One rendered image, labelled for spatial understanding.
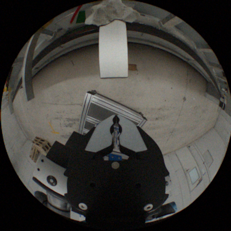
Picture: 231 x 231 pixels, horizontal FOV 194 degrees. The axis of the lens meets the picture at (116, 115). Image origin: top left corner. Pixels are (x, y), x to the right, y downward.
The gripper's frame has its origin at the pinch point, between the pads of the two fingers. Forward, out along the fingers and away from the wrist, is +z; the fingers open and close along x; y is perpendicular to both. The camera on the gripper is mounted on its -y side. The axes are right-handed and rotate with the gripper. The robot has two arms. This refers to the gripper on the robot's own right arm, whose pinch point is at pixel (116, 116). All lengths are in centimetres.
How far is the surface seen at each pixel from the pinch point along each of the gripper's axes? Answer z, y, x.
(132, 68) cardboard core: 75, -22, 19
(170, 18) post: 3.8, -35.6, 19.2
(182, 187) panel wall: -75, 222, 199
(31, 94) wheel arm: -1.0, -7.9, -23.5
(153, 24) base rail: 12.5, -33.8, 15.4
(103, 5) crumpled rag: -4.0, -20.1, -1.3
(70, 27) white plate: 10.8, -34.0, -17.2
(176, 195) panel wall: -92, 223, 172
